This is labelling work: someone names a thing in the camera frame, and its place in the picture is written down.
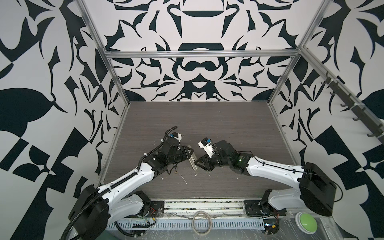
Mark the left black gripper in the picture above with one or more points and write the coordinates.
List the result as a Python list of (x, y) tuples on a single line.
[(186, 155)]

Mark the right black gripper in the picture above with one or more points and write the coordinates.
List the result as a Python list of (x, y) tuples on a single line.
[(203, 157)]

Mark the white remote control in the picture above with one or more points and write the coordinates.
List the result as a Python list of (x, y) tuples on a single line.
[(193, 161)]

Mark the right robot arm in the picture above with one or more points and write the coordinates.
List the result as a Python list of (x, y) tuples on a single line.
[(309, 186)]

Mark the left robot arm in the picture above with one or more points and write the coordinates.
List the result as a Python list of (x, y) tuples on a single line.
[(96, 208)]

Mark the small electronics board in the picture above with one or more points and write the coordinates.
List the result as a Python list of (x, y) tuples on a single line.
[(271, 226)]

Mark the green push button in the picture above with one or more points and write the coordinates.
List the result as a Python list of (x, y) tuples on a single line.
[(306, 223)]

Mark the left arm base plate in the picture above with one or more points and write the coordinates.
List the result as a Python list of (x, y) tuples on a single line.
[(153, 209)]

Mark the slotted cable duct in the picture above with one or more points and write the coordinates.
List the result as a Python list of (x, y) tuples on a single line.
[(199, 224)]

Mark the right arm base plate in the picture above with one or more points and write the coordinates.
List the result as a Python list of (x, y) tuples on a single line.
[(255, 207)]

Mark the black wall hook rail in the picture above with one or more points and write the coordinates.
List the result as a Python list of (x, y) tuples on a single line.
[(361, 111)]

